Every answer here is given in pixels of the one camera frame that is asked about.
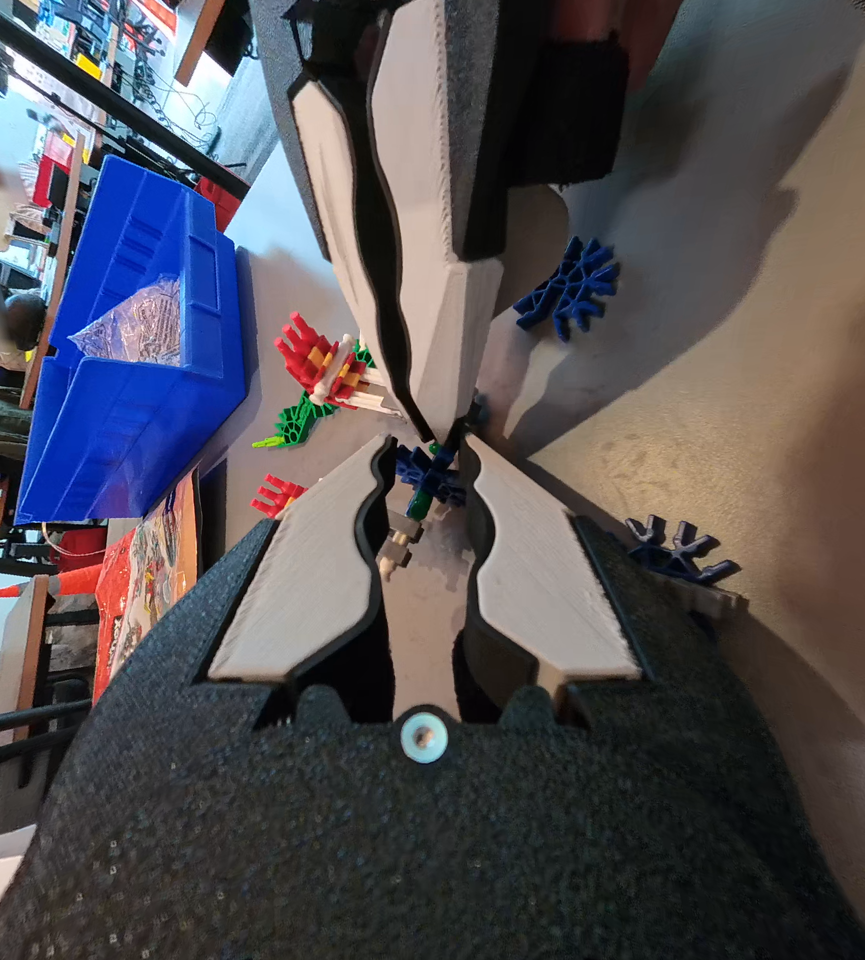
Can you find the multicoloured construction toy model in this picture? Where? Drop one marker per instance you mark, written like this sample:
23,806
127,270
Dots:
312,360

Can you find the black metal pole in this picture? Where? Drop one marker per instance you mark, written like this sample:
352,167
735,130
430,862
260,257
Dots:
102,79

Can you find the orange traffic cone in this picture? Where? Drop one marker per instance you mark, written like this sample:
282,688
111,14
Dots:
72,581

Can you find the blue snowflake connector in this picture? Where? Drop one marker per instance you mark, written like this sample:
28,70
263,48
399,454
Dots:
567,292

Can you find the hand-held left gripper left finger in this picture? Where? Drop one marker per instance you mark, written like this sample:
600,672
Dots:
305,592

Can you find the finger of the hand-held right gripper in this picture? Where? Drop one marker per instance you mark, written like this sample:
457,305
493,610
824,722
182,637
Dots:
417,150
327,172

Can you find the blue and grey snowflake connectors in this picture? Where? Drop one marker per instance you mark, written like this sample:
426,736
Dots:
672,559

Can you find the person's right hand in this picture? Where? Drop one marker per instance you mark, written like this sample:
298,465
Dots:
642,30

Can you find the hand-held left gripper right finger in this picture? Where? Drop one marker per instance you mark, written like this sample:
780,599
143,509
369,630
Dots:
545,592

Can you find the orange toy package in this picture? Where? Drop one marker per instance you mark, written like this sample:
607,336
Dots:
147,577

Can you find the grey side table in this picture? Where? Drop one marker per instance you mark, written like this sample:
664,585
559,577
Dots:
16,660

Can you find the green short rod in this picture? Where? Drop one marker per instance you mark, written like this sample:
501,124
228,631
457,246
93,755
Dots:
417,506
437,449

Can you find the clear plastic bag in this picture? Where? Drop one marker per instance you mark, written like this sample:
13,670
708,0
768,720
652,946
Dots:
140,322

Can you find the blue storage bin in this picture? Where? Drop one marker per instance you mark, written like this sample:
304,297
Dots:
140,435

